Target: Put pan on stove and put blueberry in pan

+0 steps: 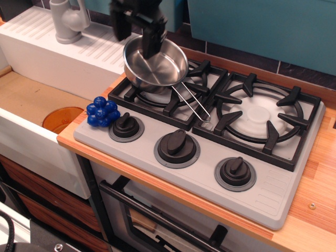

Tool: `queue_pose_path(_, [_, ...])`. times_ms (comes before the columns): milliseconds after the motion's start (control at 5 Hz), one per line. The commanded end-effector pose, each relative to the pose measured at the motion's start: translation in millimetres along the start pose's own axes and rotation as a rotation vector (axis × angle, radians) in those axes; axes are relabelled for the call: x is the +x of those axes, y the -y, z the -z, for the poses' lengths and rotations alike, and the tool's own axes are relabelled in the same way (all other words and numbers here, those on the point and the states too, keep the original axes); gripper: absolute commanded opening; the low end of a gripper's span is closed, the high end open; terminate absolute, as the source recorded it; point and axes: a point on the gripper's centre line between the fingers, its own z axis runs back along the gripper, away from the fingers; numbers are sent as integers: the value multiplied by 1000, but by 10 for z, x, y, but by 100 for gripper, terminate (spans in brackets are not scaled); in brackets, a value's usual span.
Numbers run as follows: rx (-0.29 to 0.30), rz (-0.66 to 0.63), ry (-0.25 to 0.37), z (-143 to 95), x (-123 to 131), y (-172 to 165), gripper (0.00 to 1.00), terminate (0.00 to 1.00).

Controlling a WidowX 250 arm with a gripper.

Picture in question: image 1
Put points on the oven door with handle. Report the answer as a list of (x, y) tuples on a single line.
[(151, 221)]

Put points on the black middle stove knob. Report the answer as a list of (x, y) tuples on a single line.
[(177, 150)]

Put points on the black left burner grate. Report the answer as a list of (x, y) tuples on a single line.
[(168, 107)]

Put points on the blue toy blueberry cluster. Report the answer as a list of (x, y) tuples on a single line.
[(102, 112)]

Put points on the black stove knob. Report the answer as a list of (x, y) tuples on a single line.
[(126, 129), (177, 150), (235, 174)]

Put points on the grey toy faucet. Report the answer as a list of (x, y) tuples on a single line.
[(68, 22)]

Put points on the stainless steel pan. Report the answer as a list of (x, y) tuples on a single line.
[(165, 70)]

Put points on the white toy sink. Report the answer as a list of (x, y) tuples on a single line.
[(40, 75)]

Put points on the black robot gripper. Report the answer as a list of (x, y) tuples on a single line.
[(144, 14)]

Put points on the black left stove knob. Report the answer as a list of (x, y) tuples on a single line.
[(126, 129)]

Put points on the black right stove knob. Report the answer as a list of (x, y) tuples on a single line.
[(235, 174)]

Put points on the wooden drawer fronts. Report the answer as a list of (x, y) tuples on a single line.
[(56, 209)]

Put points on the grey toy stove top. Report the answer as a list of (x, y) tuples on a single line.
[(266, 203)]

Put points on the black right burner grate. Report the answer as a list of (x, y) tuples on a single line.
[(274, 124)]

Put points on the black burner grate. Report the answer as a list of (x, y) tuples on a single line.
[(168, 107), (274, 124)]

